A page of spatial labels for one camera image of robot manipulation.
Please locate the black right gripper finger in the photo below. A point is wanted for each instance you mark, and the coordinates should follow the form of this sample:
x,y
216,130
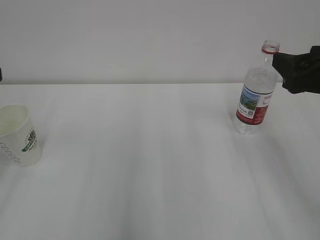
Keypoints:
x,y
300,73

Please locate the clear plastic water bottle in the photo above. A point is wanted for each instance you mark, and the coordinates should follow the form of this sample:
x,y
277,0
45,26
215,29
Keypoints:
x,y
259,84

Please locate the white paper cup green logo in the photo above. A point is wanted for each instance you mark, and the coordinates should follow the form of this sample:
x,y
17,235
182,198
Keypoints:
x,y
18,138

